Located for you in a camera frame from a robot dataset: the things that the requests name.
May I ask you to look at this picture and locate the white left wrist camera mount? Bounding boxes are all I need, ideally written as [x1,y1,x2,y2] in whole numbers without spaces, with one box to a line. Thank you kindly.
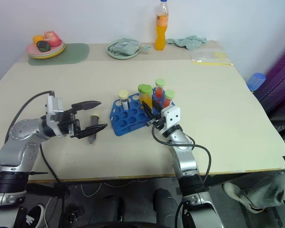
[45,95,65,136]

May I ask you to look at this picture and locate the grey knit shoe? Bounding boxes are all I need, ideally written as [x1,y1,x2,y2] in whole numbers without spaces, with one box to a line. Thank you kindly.
[222,170,285,214]

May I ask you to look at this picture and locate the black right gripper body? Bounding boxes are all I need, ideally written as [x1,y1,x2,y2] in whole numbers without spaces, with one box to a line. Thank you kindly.
[146,115,167,131]

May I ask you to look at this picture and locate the blue water jug top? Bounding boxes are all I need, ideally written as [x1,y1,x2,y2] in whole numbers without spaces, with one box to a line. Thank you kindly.
[246,72,267,93]

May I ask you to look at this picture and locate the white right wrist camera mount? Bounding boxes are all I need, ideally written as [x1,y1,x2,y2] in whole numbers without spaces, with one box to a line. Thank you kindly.
[161,105,181,131]

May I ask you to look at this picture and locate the dark test tube, tan cap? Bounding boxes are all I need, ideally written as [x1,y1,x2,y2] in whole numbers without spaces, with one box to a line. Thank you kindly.
[88,114,101,145]

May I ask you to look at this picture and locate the yellow toy fruit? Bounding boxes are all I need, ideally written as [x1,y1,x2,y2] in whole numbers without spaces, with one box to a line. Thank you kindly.
[32,35,45,45]

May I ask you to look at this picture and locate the pale green plate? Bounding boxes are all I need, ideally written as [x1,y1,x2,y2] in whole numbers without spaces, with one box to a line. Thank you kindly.
[106,39,142,60]

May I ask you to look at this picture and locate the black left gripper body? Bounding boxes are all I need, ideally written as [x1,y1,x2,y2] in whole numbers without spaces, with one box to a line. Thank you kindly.
[59,108,81,139]

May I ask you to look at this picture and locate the orange soda bottle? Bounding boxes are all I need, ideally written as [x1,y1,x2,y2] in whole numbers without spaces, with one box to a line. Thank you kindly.
[154,0,170,51]

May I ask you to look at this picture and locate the yellow test tube, green cap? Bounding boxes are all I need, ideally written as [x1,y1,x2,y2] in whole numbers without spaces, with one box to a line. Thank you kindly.
[137,84,154,113]

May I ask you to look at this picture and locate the clear test tube, pale cap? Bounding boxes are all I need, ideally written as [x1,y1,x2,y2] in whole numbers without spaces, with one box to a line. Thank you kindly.
[118,89,131,111]

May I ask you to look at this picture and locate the blue test tube rack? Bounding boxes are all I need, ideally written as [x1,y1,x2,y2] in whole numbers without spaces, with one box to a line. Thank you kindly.
[109,87,176,137]

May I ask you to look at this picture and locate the teal cloth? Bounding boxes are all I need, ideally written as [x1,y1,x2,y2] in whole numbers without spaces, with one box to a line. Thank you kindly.
[165,35,208,51]

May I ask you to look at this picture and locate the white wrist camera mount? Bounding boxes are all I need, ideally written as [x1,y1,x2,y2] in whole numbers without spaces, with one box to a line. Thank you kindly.
[161,105,181,131]
[45,95,65,136]

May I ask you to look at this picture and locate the stack of pastel plates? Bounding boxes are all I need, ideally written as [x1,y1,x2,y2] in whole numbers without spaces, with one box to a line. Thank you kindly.
[26,40,67,60]

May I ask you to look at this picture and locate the purple ribbed panel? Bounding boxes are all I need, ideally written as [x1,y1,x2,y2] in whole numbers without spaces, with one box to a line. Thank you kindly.
[253,39,285,116]

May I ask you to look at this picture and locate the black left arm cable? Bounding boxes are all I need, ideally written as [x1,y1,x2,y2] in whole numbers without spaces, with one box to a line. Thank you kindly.
[4,90,63,188]

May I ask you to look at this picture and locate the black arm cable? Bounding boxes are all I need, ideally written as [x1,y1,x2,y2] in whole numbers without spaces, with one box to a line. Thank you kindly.
[151,124,212,189]
[4,90,63,188]

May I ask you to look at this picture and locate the black sneaker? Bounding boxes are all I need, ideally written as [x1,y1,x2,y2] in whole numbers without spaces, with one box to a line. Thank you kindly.
[20,203,48,228]

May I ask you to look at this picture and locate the pink toy fruit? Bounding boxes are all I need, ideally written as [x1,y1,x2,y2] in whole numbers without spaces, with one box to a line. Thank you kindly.
[43,30,62,48]

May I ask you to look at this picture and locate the clear plastic zip bag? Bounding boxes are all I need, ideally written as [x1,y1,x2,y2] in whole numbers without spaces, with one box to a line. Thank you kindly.
[190,51,234,66]

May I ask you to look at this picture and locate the dark toy fruit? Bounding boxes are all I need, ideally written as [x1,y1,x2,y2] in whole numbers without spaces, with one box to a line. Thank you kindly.
[36,40,50,52]

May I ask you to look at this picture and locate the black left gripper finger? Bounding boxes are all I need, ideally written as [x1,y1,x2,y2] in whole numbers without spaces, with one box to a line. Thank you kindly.
[74,123,109,140]
[71,101,102,112]

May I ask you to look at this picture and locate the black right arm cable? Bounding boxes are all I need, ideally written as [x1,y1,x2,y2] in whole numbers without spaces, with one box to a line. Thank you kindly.
[151,124,212,189]

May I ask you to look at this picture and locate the dark rounded shape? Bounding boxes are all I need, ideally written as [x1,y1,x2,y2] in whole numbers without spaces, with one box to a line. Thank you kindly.
[152,188,179,225]

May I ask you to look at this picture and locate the green placemat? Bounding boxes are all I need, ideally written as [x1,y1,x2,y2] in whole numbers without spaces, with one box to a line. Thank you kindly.
[28,43,90,67]

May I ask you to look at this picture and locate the red test tube, green cap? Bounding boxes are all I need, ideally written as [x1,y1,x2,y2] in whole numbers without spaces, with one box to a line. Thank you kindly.
[155,78,166,98]
[163,89,176,109]

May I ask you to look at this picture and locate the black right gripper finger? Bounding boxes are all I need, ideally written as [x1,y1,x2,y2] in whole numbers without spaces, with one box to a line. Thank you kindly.
[141,101,158,121]
[152,99,165,117]

